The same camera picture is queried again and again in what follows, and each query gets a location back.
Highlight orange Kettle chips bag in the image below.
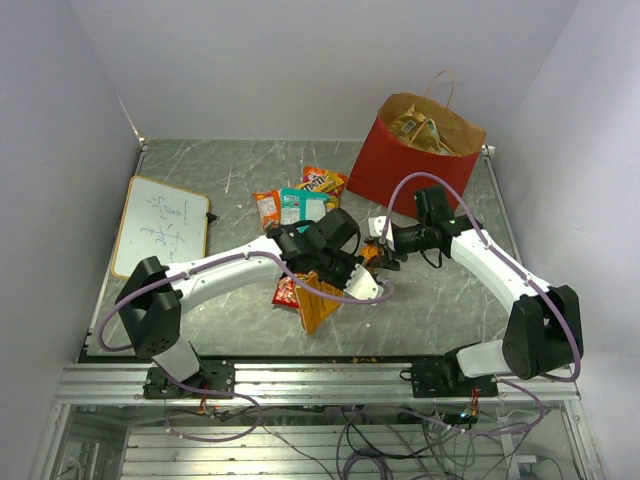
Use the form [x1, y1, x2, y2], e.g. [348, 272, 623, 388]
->
[292, 239, 386, 336]

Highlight red paper bag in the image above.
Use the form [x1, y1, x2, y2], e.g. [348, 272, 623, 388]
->
[347, 70, 486, 206]

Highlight brown snack pouch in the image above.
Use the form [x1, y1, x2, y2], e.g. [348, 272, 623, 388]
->
[389, 104, 455, 156]

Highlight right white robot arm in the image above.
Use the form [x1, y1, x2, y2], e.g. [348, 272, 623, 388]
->
[368, 185, 584, 396]

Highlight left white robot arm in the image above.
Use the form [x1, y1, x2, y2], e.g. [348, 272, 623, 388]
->
[116, 209, 379, 397]

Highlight teal Fox's candy bag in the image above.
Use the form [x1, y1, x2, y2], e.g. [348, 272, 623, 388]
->
[279, 187, 329, 225]

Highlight orange Fox's candy bag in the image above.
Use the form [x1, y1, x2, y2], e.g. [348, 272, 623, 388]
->
[298, 166, 348, 208]

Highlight yellow M&M's bag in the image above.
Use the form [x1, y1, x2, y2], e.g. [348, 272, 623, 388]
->
[296, 170, 348, 197]

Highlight small red snack packet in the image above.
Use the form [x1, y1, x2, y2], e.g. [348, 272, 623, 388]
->
[271, 275, 299, 309]

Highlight orange snack packet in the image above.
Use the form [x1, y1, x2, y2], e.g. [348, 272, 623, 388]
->
[253, 190, 281, 230]

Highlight small whiteboard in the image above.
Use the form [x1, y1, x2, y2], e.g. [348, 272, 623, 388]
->
[110, 176, 210, 279]

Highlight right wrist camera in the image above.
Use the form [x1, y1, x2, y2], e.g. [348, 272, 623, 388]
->
[367, 216, 394, 249]

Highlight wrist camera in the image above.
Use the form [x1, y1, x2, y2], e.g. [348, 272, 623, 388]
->
[343, 264, 381, 305]
[367, 216, 394, 249]

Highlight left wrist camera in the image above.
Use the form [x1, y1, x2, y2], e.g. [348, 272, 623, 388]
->
[343, 264, 381, 305]

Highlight aluminium rail frame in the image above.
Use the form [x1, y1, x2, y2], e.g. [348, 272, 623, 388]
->
[33, 357, 604, 479]

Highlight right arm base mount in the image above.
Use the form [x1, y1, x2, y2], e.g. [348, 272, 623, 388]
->
[399, 356, 498, 398]

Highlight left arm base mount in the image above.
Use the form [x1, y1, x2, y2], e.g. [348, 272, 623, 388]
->
[143, 360, 235, 400]

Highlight loose cables under table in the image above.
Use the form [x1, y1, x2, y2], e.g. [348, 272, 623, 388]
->
[164, 382, 546, 480]

